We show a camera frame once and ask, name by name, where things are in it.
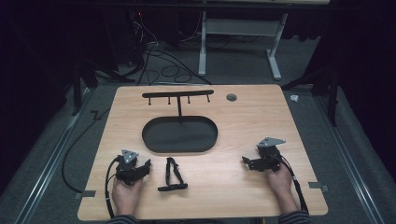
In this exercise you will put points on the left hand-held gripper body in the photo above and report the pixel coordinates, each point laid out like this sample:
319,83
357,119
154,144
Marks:
127,170

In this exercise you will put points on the metal floor rail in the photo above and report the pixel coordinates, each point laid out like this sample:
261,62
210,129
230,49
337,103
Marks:
46,168
348,161

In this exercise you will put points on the white crumpled paper scrap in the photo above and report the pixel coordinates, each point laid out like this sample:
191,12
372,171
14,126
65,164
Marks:
294,98

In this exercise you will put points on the person's right hand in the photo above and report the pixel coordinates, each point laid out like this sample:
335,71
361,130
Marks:
281,186

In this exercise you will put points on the black hook rack with tray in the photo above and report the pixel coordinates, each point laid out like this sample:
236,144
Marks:
179,133

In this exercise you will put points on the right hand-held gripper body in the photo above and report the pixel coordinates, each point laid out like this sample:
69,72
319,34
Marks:
268,157

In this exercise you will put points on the black tripod stand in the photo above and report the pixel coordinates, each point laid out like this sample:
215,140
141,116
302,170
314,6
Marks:
77,90
333,96

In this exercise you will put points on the white metal desk frame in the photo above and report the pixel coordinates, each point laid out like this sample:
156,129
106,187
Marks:
239,27

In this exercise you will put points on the person's left hand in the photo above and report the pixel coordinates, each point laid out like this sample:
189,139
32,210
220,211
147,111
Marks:
126,196

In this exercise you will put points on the grey tape piece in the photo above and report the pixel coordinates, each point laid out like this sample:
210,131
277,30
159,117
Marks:
318,186
84,194

